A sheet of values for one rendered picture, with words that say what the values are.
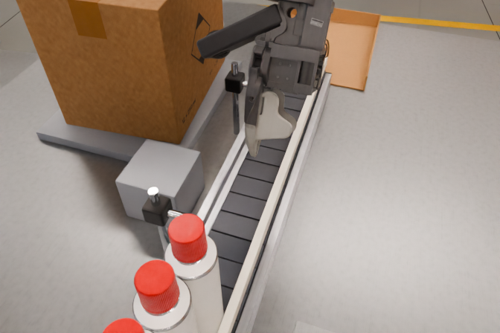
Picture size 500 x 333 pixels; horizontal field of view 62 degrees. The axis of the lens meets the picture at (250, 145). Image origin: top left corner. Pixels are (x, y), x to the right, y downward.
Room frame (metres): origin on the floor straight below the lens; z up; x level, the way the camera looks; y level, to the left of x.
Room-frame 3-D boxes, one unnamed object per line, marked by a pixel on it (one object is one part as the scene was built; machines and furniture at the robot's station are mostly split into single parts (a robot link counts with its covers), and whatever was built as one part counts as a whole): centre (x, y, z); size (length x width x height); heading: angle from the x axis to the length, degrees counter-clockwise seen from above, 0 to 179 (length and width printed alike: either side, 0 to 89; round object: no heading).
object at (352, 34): (0.94, -0.18, 0.85); 0.30 x 0.26 x 0.04; 162
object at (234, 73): (0.61, 0.01, 0.91); 0.07 x 0.03 x 0.17; 72
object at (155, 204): (0.33, 0.10, 0.91); 0.07 x 0.03 x 0.17; 72
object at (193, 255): (0.22, 0.06, 0.98); 0.05 x 0.05 x 0.20
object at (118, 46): (0.74, 0.21, 0.99); 0.30 x 0.24 x 0.27; 166
